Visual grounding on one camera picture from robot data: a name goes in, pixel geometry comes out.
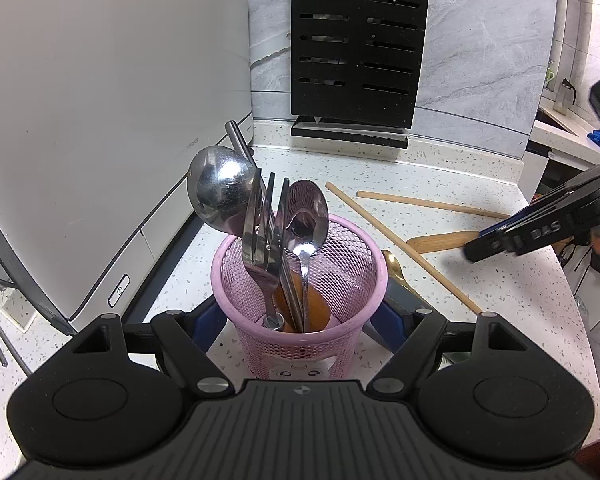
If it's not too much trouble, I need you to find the steel bottle black cap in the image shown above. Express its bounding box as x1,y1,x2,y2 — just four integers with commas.
554,78,577,114

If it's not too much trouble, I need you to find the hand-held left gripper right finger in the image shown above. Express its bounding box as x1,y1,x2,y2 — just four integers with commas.
364,295,529,398

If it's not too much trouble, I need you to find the pink mesh utensil holder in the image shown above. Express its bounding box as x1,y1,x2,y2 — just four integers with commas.
211,212,390,381

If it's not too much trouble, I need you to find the orange round object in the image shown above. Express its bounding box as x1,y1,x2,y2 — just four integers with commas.
275,270,332,334

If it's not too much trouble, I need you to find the steel straight-handled utensil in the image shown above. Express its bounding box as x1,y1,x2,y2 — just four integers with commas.
224,121,257,167

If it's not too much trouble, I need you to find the wooden spatula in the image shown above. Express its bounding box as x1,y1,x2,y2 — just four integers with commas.
406,230,481,255

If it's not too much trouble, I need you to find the black knife block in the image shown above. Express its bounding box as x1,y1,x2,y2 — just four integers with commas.
290,0,432,150

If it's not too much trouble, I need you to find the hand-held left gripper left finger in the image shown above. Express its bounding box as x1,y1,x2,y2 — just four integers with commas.
71,296,234,398

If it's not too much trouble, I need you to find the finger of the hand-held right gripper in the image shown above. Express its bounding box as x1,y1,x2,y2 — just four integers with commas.
464,157,600,265

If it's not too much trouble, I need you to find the gold spoon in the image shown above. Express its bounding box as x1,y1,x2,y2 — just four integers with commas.
381,250,433,313

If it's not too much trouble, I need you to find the large round steel spoon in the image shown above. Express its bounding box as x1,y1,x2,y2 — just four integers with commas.
186,145,257,236

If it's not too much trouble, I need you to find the steel fork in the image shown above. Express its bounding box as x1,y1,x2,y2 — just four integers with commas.
241,167,295,332

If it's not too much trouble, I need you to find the white sink counter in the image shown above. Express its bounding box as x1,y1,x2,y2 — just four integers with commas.
529,105,600,166

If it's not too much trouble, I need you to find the white sink cabinet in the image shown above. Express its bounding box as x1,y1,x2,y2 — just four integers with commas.
519,146,553,202

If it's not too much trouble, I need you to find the wooden chopstick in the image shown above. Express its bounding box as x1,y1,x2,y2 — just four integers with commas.
356,190,513,221
326,182,484,315

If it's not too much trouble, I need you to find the white countertop appliance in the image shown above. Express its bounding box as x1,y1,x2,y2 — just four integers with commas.
0,0,255,336

